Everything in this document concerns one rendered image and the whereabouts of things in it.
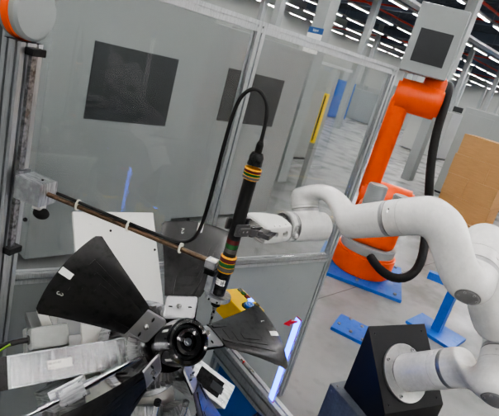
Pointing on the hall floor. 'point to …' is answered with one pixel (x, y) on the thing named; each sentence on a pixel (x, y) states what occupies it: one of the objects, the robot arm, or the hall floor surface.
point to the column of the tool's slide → (2, 214)
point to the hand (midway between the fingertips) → (237, 226)
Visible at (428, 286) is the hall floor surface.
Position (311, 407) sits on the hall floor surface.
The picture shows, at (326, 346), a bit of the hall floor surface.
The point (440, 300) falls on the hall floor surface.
